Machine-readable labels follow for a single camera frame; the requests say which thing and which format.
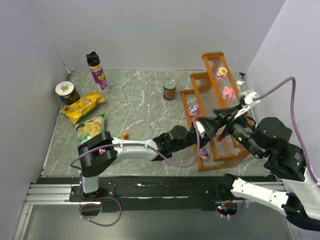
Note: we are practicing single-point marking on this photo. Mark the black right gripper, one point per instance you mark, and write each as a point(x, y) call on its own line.
point(229, 120)

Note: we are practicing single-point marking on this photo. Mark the yellow snack bag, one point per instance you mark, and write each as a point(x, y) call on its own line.
point(81, 107)

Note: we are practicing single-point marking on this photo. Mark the purple insect spray can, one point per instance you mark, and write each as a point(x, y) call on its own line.
point(96, 68)

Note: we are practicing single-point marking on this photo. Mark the small orange bear figure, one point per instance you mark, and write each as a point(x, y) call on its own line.
point(125, 135)

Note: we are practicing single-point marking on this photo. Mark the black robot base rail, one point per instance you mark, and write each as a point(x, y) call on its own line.
point(138, 193)

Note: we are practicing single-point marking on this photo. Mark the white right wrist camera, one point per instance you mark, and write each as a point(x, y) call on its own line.
point(247, 101)

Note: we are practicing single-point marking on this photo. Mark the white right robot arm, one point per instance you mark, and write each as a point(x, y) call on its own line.
point(270, 140)

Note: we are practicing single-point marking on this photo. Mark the green Chuba cassava chips bag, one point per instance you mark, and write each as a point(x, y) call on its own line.
point(89, 129)

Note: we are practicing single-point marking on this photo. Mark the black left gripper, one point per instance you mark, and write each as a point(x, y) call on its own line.
point(208, 124)

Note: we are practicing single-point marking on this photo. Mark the brown tin can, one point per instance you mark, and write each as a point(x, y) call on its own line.
point(169, 89)

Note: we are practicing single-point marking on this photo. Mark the pink figure with green hat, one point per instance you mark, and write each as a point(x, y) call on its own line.
point(222, 73)

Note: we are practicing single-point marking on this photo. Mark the purple figure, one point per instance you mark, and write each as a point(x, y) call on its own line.
point(204, 153)

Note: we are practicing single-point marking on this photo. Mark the pink pig figure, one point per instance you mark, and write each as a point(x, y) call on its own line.
point(228, 93)

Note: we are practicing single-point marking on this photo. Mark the purple bunny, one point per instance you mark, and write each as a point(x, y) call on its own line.
point(193, 110)

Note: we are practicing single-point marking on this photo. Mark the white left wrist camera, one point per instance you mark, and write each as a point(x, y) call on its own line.
point(199, 126)

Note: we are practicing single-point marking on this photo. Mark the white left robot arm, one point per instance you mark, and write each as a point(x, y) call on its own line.
point(98, 153)

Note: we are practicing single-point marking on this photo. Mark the orange tiered display shelf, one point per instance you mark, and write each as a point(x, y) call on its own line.
point(216, 93)

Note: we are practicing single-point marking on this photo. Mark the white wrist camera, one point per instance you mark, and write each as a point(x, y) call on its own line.
point(247, 101)
point(199, 126)

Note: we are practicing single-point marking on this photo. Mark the chips tube with white lid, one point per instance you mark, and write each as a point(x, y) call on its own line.
point(67, 92)

